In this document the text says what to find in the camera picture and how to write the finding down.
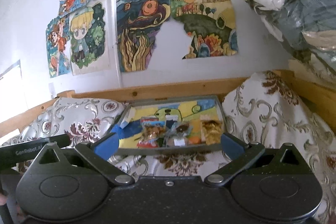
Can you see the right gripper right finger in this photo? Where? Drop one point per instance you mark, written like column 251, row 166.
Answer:
column 242, row 155

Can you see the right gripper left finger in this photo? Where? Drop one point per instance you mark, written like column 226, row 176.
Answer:
column 96, row 155

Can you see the gold foil snack packet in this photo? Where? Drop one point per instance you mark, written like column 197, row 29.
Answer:
column 211, row 131

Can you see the clear bag of chocolate balls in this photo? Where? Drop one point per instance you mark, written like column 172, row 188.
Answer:
column 153, row 132

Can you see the clear round biscuit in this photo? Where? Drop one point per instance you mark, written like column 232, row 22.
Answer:
column 177, row 142

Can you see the dark brown snack wrapper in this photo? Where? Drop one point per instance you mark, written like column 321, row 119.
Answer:
column 183, row 129

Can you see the orange mandarin fruit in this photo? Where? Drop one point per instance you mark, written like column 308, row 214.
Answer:
column 195, row 140

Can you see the person's left hand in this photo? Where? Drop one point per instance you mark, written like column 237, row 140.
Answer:
column 3, row 199

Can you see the floral white bed sheet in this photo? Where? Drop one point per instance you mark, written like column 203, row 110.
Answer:
column 263, row 108

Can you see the grey tray with painting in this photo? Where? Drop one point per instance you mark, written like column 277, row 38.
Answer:
column 189, row 109

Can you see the blond chibi boy poster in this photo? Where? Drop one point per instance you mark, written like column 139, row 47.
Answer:
column 89, row 39

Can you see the starry swirl painting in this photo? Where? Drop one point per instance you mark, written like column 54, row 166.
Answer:
column 138, row 22

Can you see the anime girl poster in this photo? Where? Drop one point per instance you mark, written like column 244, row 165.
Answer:
column 57, row 38

